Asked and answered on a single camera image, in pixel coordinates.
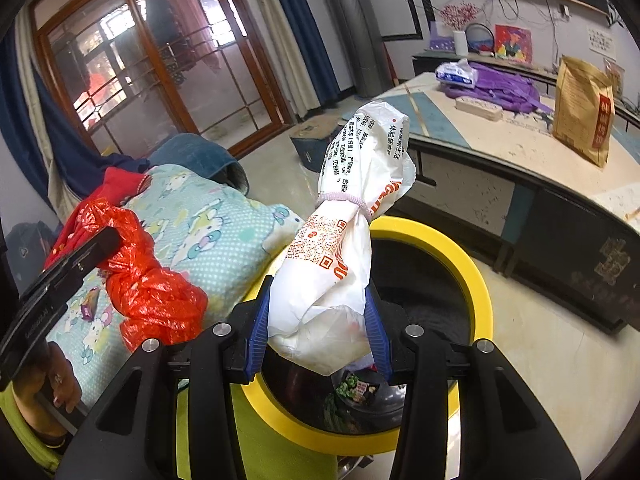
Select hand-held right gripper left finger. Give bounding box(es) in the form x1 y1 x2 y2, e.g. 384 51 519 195
55 275 275 480

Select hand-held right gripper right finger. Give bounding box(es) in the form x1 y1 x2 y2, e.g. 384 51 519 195
364 285 583 480

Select blue curtain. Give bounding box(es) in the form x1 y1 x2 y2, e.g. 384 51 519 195
0 25 151 211
262 0 341 108

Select colourful painting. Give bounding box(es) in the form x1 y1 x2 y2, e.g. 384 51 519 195
494 24 533 63

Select purple box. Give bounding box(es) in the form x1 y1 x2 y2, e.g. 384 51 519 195
430 21 456 52

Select black green snack wrapper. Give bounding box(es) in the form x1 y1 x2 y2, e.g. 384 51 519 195
335 372 381 406

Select beige curtain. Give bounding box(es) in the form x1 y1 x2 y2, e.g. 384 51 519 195
15 10 66 216
240 0 321 121

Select wooden glass sliding door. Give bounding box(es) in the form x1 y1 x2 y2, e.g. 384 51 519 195
27 0 296 161

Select person's left forearm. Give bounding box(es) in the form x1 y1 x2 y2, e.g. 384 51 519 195
0 385 68 473

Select white power strip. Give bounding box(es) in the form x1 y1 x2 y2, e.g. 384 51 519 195
455 96 503 122

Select white wall note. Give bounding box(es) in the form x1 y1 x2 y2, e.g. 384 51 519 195
586 24 615 53

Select grey standing air conditioner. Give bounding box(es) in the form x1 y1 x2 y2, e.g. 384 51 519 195
320 0 396 96

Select brown paper bag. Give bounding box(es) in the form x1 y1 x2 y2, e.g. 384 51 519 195
552 55 615 168

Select tissue pack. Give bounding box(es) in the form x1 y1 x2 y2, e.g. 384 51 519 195
435 59 478 87

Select small square stool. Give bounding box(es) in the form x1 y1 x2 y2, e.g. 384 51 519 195
289 115 351 173

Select purple bag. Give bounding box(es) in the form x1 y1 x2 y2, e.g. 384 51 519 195
440 62 556 113

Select red artificial flowers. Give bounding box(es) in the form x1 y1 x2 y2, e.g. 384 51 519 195
437 4 481 32

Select red plastic bag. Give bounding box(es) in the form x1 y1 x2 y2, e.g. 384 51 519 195
62 199 208 353

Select blue sofa armrest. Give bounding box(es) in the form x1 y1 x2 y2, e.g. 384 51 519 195
147 132 249 196

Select cat printed blanket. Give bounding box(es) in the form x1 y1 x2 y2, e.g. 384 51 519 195
47 164 306 411

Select white plastic bag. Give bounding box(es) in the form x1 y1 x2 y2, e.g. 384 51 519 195
267 100 418 376

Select round ornament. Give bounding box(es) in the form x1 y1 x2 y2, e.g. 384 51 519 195
466 22 496 56

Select coffee table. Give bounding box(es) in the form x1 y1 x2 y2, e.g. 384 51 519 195
357 72 640 336

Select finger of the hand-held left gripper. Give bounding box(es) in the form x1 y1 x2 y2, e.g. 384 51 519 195
30 227 122 306

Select person's left hand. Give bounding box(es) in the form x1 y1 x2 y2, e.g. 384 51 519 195
15 342 83 446

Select yellow trash bin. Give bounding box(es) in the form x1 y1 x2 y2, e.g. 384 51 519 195
235 215 496 476

